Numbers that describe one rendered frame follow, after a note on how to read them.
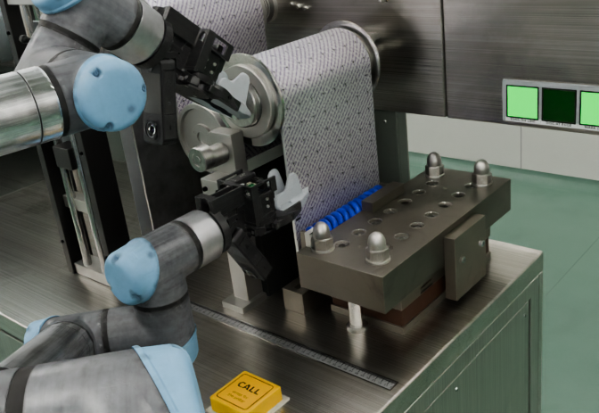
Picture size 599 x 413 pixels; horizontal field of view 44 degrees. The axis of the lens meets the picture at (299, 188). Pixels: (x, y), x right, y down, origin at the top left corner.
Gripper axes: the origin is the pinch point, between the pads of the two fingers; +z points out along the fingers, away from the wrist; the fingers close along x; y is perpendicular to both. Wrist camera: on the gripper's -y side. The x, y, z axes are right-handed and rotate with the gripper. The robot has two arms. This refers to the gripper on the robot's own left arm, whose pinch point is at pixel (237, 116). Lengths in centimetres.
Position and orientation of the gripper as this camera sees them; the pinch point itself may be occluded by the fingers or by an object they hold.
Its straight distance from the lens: 110.3
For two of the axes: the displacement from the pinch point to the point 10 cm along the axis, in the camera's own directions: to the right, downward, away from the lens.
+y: 3.3, -9.3, 1.5
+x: -7.6, -1.6, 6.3
